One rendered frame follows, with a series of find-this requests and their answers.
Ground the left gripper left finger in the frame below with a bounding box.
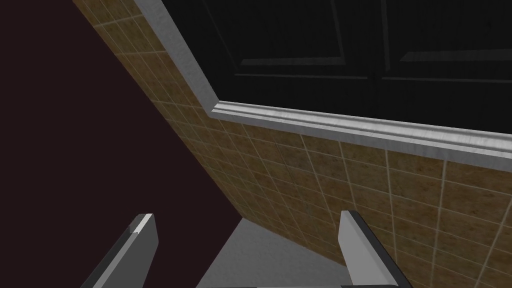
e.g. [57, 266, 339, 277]
[79, 213, 160, 288]

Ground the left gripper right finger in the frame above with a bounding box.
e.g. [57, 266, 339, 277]
[337, 210, 413, 288]

